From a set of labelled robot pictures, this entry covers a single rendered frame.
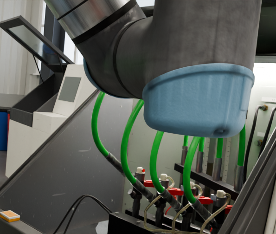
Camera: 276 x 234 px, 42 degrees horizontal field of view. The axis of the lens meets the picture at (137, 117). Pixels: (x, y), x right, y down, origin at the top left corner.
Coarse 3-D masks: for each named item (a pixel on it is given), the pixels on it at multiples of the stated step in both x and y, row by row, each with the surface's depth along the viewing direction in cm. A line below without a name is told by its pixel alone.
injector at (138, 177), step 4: (136, 176) 95; (140, 176) 95; (144, 176) 96; (140, 180) 95; (128, 192) 94; (132, 192) 94; (136, 192) 95; (132, 196) 95; (136, 196) 95; (140, 196) 96; (136, 200) 96; (136, 204) 96; (140, 204) 96; (132, 208) 97; (136, 208) 96; (132, 212) 97; (136, 212) 96; (132, 216) 96; (136, 216) 96
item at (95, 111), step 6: (102, 96) 82; (96, 102) 82; (96, 108) 82; (96, 114) 82; (96, 120) 82; (96, 126) 82; (96, 132) 82; (96, 138) 83; (186, 138) 110; (96, 144) 83; (102, 144) 84; (186, 144) 110; (102, 150) 84
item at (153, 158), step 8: (160, 136) 74; (152, 152) 73; (152, 160) 73; (216, 160) 93; (152, 168) 73; (216, 168) 93; (152, 176) 74; (216, 176) 93; (160, 184) 76; (160, 192) 76; (168, 192) 78; (168, 200) 79; (176, 200) 81; (176, 208) 81
